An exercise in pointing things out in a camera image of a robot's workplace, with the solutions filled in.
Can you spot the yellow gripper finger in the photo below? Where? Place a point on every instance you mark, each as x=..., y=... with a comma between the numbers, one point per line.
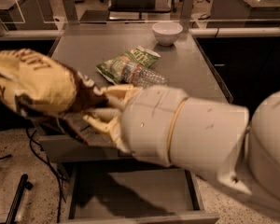
x=119, y=95
x=107, y=122

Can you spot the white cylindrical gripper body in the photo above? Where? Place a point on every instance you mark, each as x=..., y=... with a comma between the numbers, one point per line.
x=149, y=121

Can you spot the brown chip bag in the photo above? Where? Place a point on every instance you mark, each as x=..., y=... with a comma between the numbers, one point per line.
x=46, y=91

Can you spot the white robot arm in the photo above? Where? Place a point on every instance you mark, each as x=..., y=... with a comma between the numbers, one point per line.
x=233, y=150

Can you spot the green chip bag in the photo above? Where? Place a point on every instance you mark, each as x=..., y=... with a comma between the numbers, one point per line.
x=111, y=70

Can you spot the grey drawer cabinet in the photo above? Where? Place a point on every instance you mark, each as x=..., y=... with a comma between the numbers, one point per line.
x=183, y=63

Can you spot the grey top drawer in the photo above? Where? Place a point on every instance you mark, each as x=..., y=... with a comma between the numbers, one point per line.
x=63, y=148

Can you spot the grey open middle drawer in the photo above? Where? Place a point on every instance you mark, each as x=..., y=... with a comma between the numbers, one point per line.
x=133, y=192

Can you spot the clear plastic water bottle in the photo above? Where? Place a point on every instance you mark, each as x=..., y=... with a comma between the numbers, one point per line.
x=139, y=76

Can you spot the white bowl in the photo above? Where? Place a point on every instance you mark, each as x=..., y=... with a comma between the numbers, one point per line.
x=167, y=32

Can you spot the black bar on floor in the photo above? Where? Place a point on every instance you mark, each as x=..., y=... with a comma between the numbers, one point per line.
x=24, y=185

